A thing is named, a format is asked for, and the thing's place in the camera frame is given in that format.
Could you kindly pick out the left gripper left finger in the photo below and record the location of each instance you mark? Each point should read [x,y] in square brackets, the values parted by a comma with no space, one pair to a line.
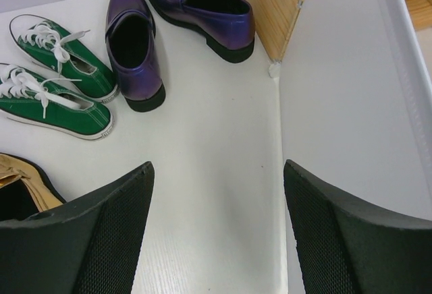
[88,245]

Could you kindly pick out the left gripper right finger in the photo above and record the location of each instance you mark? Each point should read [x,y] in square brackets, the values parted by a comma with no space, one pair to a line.
[348,245]

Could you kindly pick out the white cabinet door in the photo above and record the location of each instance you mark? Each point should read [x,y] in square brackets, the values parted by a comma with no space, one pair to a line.
[355,99]

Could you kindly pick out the green sneaker lower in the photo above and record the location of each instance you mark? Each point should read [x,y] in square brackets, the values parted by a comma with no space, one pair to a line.
[27,97]

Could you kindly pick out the green sneaker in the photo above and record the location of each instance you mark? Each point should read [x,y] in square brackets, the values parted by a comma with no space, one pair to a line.
[50,45]
[27,97]

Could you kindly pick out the green sneaker upper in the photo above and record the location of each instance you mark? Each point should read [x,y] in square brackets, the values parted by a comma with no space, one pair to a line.
[50,45]

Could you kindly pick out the purple loafer left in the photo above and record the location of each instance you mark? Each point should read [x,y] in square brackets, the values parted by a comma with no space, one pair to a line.
[130,32]

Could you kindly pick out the purple loafer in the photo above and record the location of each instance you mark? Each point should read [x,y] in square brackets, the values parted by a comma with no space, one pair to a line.
[227,25]
[130,32]

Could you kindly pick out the purple loafer right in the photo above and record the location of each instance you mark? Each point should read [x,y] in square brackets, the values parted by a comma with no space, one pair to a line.
[227,25]

